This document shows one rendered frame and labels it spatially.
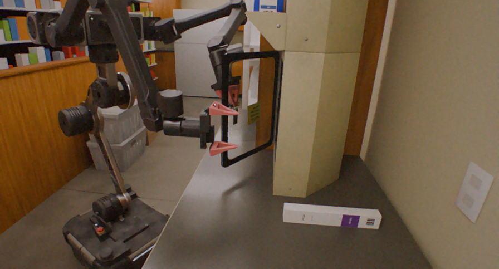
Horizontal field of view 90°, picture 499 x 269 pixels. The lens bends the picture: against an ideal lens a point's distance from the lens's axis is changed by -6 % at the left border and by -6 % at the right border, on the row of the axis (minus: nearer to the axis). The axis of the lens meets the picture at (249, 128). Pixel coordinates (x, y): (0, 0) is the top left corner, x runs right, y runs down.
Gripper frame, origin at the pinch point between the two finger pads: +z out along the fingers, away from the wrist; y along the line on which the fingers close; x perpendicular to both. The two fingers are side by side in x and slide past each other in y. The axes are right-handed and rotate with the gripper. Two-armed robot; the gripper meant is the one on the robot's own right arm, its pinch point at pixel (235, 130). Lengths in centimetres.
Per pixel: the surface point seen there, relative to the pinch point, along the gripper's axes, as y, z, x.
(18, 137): -58, -183, 98
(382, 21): 32, 51, 46
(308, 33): 26.1, 18.0, 8.8
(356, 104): -2, 46, 46
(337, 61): 18.7, 27.9, 13.6
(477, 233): -11, 55, -22
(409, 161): -11, 55, 11
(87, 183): -121, -162, 137
